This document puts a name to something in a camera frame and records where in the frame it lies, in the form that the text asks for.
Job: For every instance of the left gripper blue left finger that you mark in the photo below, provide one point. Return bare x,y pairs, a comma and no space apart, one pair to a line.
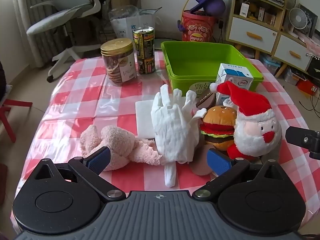
98,160

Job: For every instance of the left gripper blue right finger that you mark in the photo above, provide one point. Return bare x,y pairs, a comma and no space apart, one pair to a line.
218,162

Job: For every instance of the pink plush toy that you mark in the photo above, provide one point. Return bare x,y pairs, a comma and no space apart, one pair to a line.
124,146

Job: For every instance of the plush hamburger toy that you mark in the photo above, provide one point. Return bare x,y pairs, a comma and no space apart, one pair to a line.
218,127

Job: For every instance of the Santa Claus plush toy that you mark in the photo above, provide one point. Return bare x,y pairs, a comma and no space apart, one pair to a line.
257,132

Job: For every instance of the white foam sponge block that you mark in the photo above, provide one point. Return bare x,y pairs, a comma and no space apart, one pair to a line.
143,119

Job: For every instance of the blue white milk carton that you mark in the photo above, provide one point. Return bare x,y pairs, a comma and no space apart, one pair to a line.
239,76

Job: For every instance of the brown round labelled disc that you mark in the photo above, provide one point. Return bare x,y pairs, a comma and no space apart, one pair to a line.
206,100

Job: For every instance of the red white checkered tablecloth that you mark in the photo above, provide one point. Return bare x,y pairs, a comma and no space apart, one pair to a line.
84,96

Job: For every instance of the red stool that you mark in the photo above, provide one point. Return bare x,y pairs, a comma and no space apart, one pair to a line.
6,107

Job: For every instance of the green plastic bin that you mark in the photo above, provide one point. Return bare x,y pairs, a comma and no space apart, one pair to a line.
194,65

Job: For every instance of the cookie jar with gold lid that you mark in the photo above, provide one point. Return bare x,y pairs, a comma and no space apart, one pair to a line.
119,60

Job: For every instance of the framed picture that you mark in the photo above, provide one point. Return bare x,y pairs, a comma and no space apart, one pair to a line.
312,18

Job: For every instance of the white desk fan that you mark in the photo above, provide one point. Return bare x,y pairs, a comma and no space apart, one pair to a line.
298,18

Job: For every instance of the wooden shelf cabinet with drawers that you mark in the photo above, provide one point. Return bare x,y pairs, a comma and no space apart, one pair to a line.
260,25

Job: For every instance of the black yellow tin can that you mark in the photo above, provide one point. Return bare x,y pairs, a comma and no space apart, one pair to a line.
145,49

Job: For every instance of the red chips bucket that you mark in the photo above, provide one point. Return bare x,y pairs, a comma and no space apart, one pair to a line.
197,27

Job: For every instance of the white paper bag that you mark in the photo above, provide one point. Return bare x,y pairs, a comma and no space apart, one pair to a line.
126,19

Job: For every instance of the purple bouncing ball toy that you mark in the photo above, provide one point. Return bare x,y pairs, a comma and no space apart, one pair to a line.
210,7

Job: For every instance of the grey white office chair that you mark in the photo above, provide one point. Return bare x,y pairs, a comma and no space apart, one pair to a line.
63,15

